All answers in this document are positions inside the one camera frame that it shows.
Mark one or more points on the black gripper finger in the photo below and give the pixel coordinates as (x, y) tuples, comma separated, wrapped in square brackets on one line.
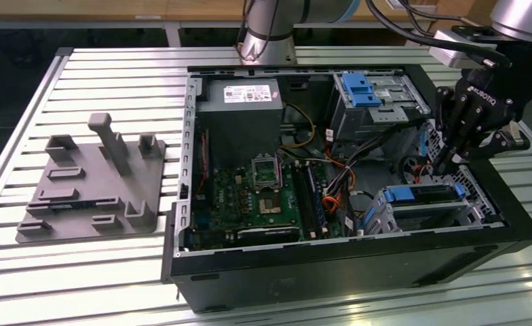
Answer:
[(461, 119), (503, 144)]

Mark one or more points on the hard disk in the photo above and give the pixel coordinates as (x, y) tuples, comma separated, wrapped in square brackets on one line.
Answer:
[(399, 195)]

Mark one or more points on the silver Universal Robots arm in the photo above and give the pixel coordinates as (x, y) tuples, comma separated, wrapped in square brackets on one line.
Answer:
[(266, 40)]

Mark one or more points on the metal disk bay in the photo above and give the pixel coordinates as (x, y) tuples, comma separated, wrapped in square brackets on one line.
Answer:
[(429, 206)]

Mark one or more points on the black RAM slot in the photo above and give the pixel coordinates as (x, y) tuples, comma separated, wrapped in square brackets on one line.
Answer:
[(316, 197), (323, 195), (310, 199), (304, 200)]

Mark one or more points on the metal optical drive cage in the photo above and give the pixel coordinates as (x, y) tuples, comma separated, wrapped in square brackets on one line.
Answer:
[(383, 115)]

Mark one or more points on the blue plastic drive latch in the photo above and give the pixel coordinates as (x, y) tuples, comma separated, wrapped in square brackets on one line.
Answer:
[(359, 85)]

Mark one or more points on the blue plastic bay tab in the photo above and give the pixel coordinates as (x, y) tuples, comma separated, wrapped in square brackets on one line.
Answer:
[(370, 215)]

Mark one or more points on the grey power supply unit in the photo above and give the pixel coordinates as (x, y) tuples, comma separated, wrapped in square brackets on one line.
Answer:
[(239, 129)]

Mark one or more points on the CPU socket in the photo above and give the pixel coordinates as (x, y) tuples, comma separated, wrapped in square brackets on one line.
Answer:
[(271, 206)]

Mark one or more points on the black graphics card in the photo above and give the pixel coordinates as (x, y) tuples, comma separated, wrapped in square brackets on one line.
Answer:
[(266, 235)]

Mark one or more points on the green Dell motherboard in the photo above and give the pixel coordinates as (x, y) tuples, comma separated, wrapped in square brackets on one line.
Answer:
[(230, 203)]

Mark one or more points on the black open PC case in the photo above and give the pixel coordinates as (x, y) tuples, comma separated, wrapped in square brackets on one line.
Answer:
[(294, 282)]

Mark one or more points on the grey parts rack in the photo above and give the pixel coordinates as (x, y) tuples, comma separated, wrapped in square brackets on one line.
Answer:
[(94, 176)]

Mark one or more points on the green RAM stick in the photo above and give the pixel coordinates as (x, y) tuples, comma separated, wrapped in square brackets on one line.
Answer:
[(74, 205)]

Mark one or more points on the wooden desk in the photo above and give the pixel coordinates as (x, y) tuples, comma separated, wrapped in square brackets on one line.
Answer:
[(67, 10)]

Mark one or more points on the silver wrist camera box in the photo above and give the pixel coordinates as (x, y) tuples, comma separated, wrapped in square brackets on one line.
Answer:
[(451, 56)]

